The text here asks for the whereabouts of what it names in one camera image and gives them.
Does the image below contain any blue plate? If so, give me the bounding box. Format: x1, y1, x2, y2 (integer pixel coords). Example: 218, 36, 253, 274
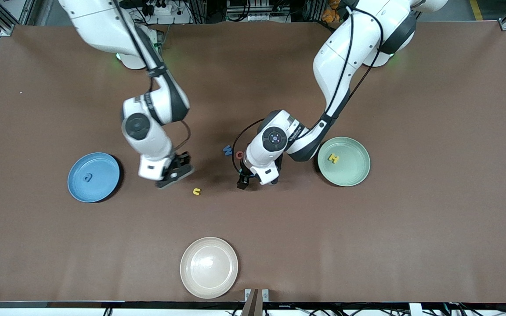
67, 152, 121, 203

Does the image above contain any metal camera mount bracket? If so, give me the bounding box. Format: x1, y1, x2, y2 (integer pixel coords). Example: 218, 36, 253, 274
241, 288, 269, 316

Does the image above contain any green plate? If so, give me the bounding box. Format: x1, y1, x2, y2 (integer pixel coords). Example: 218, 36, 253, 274
317, 136, 371, 187

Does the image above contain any long white power strip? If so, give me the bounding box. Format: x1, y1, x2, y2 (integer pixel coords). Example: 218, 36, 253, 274
226, 0, 292, 22

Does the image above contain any brown table cover mat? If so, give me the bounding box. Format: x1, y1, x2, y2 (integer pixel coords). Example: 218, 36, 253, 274
0, 21, 506, 303

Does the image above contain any orange bag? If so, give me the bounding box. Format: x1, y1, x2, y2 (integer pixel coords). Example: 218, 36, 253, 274
322, 0, 341, 22

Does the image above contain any white power strip with plugs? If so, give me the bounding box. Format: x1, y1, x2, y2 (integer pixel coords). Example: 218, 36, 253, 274
148, 0, 192, 25

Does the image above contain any beige plate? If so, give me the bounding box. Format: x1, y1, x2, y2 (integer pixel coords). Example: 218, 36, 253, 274
180, 237, 239, 299

